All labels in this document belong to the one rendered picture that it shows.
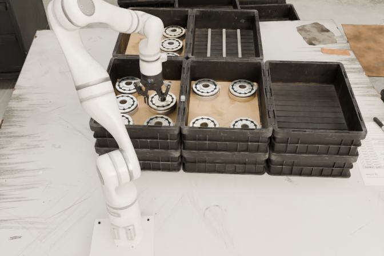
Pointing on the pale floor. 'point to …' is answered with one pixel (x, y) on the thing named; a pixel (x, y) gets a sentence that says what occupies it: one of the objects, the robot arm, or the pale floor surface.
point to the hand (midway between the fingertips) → (154, 100)
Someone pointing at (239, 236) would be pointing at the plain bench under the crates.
